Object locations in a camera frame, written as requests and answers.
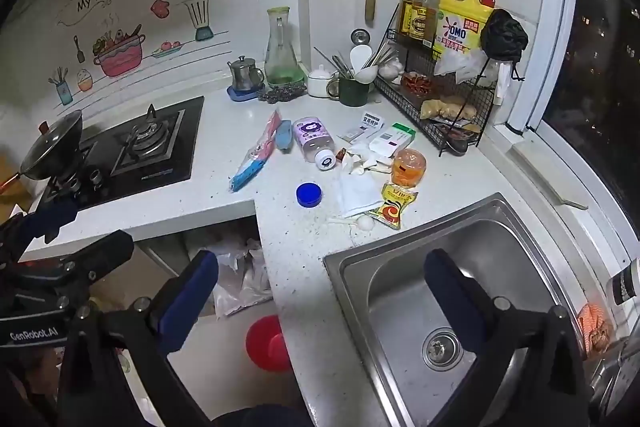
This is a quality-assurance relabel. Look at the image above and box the light blue plastic case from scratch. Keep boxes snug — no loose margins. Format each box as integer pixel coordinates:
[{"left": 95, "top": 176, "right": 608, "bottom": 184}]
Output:
[{"left": 274, "top": 120, "right": 293, "bottom": 153}]

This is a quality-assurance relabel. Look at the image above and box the purple grape juice bottle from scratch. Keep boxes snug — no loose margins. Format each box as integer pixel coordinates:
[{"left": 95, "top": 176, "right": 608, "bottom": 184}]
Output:
[{"left": 293, "top": 117, "right": 337, "bottom": 171}]

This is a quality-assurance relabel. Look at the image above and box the blue saucer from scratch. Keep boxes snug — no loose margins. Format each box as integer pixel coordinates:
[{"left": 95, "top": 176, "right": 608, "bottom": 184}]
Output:
[{"left": 227, "top": 86, "right": 264, "bottom": 102}]

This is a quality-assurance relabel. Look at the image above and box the dark woven coaster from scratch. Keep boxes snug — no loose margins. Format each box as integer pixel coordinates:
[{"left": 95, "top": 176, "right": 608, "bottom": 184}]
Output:
[{"left": 258, "top": 81, "right": 307, "bottom": 104}]

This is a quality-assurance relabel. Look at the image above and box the yellow OMO detergent bottle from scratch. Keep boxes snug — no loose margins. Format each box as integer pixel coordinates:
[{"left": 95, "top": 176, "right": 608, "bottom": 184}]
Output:
[{"left": 433, "top": 0, "right": 492, "bottom": 57}]

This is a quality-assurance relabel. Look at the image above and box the black gas stove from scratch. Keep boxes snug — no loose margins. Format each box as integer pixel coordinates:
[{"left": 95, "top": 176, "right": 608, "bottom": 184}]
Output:
[{"left": 38, "top": 96, "right": 205, "bottom": 210}]

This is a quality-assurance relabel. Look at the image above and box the white tissue paper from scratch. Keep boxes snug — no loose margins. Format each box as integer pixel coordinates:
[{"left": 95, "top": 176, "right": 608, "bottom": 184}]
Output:
[{"left": 336, "top": 154, "right": 383, "bottom": 218}]

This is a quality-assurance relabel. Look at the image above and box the yellow red sauce packet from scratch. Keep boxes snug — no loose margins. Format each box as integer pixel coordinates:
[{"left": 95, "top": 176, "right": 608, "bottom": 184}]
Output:
[{"left": 367, "top": 183, "right": 418, "bottom": 231}]

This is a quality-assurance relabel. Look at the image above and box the pink blue plastic wrapper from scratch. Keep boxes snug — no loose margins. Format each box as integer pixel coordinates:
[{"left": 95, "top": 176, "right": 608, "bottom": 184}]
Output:
[{"left": 229, "top": 109, "right": 282, "bottom": 193}]

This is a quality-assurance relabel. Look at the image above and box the white plastic spoon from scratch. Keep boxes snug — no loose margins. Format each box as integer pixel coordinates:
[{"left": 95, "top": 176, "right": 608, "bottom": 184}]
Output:
[{"left": 326, "top": 213, "right": 374, "bottom": 232}]

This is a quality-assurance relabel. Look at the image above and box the ginger root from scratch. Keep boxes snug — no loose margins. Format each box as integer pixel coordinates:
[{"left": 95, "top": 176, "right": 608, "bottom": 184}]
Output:
[{"left": 420, "top": 95, "right": 477, "bottom": 120}]

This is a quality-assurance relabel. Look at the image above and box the red trash bin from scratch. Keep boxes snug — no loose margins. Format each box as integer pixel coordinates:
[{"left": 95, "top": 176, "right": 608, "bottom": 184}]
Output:
[{"left": 245, "top": 314, "right": 291, "bottom": 373}]

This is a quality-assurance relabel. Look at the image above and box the small steel teapot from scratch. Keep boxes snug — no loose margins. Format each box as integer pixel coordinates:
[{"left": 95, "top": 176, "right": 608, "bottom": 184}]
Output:
[{"left": 228, "top": 55, "right": 265, "bottom": 92}]

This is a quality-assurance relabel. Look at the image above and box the dark green enamel mug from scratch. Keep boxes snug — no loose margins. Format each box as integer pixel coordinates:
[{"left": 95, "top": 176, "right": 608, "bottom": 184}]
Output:
[{"left": 326, "top": 76, "right": 369, "bottom": 107}]

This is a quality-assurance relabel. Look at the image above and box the black wire rack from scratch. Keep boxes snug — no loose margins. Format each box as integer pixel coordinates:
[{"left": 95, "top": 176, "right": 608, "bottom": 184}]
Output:
[{"left": 374, "top": 10, "right": 497, "bottom": 156}]

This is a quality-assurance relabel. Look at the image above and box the white lidded jar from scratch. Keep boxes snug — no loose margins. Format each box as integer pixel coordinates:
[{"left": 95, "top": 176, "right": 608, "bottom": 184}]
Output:
[{"left": 307, "top": 64, "right": 333, "bottom": 98}]

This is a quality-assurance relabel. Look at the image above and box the black plastic bag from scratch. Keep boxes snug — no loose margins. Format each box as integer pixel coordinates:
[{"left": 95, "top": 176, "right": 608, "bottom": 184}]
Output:
[{"left": 480, "top": 9, "right": 528, "bottom": 81}]

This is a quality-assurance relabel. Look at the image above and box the white woven sack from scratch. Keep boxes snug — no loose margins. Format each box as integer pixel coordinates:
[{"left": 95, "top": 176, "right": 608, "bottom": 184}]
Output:
[{"left": 206, "top": 237, "right": 272, "bottom": 319}]

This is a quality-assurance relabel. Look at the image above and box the blue bottle cap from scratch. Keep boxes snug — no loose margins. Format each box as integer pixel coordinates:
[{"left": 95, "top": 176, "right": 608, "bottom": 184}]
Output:
[{"left": 295, "top": 182, "right": 322, "bottom": 208}]

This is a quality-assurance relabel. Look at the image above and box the orange plastic jar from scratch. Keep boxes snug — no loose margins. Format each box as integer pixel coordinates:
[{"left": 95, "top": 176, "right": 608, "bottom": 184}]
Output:
[{"left": 392, "top": 148, "right": 427, "bottom": 187}]

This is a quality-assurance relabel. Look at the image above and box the black wok pan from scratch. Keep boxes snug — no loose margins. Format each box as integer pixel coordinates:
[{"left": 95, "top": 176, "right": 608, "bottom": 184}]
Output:
[{"left": 1, "top": 109, "right": 82, "bottom": 193}]

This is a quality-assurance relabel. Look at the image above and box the kitchen wall sticker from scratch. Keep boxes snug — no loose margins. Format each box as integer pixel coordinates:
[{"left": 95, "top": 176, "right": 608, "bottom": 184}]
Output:
[{"left": 49, "top": 0, "right": 231, "bottom": 114}]

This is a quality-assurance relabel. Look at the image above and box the yellow label oil bottle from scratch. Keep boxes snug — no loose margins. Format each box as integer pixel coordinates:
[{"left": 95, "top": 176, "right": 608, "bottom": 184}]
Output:
[{"left": 397, "top": 0, "right": 421, "bottom": 36}]

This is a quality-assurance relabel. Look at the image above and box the glass carafe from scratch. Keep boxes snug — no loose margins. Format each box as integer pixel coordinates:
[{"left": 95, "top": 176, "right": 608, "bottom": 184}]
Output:
[{"left": 265, "top": 6, "right": 306, "bottom": 87}]

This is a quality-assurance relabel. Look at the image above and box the white shampoo sachet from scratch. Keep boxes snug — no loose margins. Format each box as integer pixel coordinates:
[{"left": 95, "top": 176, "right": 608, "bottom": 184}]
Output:
[{"left": 337, "top": 112, "right": 385, "bottom": 144}]

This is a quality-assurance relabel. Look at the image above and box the stainless steel sink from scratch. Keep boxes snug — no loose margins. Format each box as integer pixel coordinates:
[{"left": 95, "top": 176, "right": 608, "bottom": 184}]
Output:
[{"left": 324, "top": 194, "right": 597, "bottom": 426}]

